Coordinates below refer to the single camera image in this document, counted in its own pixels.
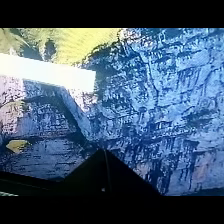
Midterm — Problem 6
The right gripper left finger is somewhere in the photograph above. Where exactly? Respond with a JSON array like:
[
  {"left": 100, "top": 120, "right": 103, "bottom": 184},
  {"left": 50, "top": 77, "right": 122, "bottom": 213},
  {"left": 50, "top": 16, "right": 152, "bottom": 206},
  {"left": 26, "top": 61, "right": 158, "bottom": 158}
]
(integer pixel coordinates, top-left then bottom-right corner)
[{"left": 59, "top": 148, "right": 110, "bottom": 197}]

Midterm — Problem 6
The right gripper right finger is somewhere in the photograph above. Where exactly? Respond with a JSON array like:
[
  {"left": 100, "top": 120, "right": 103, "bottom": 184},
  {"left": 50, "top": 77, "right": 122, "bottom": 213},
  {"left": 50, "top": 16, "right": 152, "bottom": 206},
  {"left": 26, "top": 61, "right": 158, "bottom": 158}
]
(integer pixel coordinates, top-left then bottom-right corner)
[{"left": 105, "top": 149, "right": 162, "bottom": 197}]

